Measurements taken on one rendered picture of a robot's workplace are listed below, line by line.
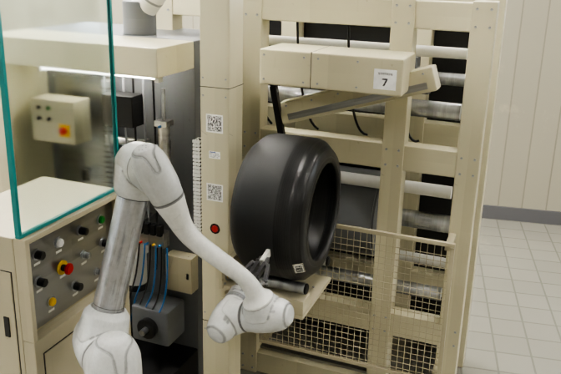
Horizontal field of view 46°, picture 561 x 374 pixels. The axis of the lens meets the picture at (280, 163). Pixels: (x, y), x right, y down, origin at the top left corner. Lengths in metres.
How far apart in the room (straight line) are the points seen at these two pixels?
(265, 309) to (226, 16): 1.11
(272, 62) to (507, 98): 3.43
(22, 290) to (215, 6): 1.22
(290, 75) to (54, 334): 1.34
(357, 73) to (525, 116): 3.44
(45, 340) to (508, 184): 4.52
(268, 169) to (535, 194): 4.00
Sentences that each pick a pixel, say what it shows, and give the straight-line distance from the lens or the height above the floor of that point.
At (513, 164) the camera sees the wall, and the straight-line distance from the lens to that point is 6.09.
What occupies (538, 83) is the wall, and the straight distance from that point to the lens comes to 5.96.
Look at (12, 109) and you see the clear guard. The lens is 2.19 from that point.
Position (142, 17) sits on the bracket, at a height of 1.88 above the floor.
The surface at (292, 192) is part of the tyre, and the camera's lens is 2.44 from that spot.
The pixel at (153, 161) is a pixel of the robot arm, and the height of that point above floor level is 1.57.
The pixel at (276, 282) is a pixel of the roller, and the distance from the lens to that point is 2.70.
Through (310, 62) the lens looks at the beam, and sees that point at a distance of 2.75.
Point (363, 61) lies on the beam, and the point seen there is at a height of 1.76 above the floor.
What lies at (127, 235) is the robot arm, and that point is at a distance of 2.18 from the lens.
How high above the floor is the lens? 2.14
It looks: 17 degrees down
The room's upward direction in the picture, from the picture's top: 1 degrees clockwise
